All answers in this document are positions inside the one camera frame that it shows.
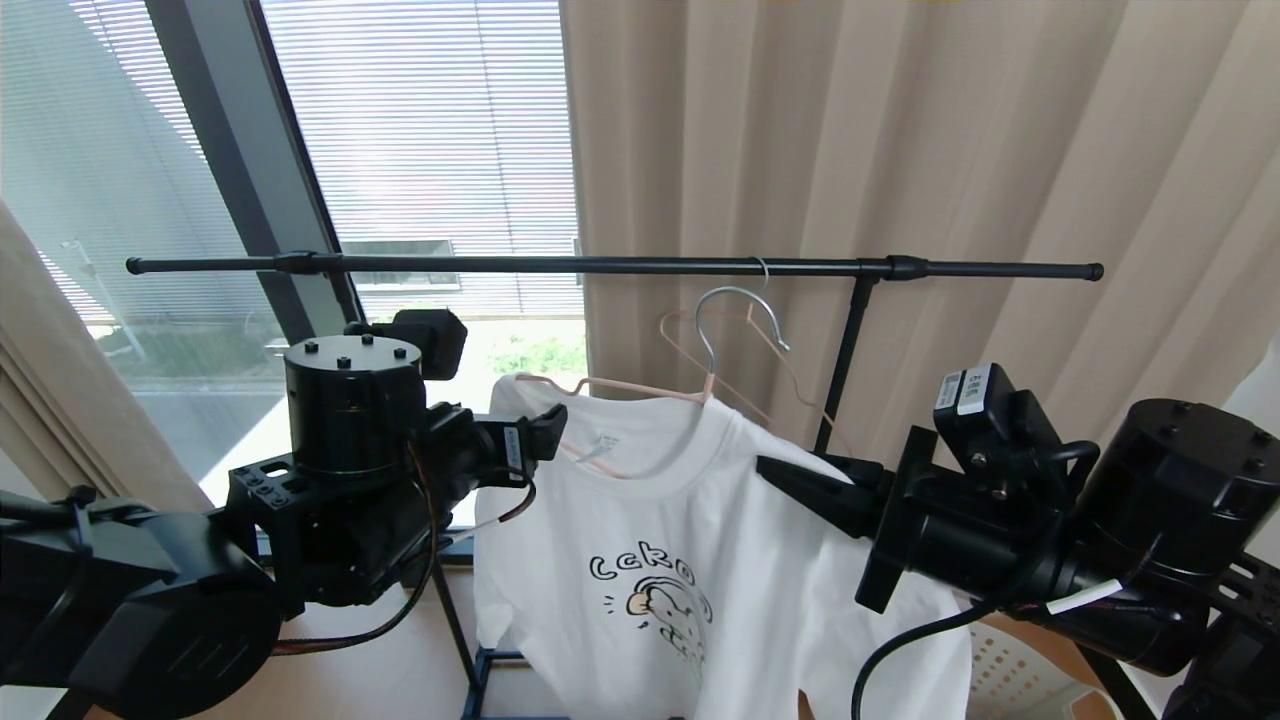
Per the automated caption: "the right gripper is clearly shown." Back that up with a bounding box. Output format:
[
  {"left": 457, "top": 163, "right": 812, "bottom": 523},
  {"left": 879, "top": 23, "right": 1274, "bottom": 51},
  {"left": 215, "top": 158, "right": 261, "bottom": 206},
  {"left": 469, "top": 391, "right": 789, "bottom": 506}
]
[{"left": 855, "top": 425, "right": 1211, "bottom": 676}]

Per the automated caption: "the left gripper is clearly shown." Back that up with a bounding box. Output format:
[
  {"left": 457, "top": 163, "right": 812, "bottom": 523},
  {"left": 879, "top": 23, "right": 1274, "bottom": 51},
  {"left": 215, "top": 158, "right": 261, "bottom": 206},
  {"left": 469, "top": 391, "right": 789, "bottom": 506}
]
[{"left": 300, "top": 403, "right": 569, "bottom": 606}]

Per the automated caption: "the pink clothes hanger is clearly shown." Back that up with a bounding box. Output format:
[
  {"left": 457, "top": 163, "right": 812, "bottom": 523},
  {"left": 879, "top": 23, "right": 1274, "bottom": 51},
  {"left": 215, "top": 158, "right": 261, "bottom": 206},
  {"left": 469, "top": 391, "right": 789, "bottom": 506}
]
[
  {"left": 658, "top": 257, "right": 856, "bottom": 456},
  {"left": 513, "top": 285, "right": 791, "bottom": 479}
]

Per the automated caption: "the white printed t-shirt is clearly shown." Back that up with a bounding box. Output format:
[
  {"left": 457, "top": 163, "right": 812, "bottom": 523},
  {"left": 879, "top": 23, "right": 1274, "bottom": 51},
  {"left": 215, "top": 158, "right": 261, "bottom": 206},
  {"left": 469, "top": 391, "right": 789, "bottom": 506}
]
[{"left": 472, "top": 372, "right": 973, "bottom": 720}]

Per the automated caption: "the white laundry basket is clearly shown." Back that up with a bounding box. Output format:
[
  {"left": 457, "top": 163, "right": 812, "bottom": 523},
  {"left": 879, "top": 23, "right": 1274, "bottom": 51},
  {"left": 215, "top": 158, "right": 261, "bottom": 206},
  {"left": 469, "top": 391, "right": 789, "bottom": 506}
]
[{"left": 965, "top": 620, "right": 1126, "bottom": 720}]

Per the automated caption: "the black clothes rack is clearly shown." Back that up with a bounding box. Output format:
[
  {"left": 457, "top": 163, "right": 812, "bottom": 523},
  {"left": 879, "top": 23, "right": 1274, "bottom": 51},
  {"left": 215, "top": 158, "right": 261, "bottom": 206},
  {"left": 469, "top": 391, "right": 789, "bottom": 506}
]
[{"left": 125, "top": 253, "right": 1104, "bottom": 720}]

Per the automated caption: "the window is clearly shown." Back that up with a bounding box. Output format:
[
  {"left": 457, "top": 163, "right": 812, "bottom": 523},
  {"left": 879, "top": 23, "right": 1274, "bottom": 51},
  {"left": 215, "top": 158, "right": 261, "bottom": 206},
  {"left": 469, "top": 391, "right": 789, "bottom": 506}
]
[{"left": 0, "top": 0, "right": 591, "bottom": 566}]

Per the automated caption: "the beige curtain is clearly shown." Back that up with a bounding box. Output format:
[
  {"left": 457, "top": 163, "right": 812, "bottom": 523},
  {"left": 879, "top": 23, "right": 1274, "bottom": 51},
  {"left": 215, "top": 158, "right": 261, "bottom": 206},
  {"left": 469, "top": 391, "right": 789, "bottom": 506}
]
[
  {"left": 0, "top": 200, "right": 211, "bottom": 511},
  {"left": 560, "top": 0, "right": 1280, "bottom": 621}
]

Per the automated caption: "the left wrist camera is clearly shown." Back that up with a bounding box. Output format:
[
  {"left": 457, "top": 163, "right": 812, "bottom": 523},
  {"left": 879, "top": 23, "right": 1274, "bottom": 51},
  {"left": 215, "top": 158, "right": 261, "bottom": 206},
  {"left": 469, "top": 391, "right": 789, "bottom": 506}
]
[{"left": 345, "top": 308, "right": 469, "bottom": 381}]

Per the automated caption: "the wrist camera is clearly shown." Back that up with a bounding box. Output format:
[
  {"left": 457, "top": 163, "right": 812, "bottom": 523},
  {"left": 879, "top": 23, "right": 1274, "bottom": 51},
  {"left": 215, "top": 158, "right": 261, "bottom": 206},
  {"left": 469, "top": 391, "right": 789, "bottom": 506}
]
[
  {"left": 933, "top": 363, "right": 1101, "bottom": 501},
  {"left": 345, "top": 308, "right": 469, "bottom": 381}
]

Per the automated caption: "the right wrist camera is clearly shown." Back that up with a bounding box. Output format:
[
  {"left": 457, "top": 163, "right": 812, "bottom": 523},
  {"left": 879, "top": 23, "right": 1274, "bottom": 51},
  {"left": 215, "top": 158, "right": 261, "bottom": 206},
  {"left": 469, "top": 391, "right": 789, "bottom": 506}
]
[{"left": 933, "top": 363, "right": 1101, "bottom": 501}]

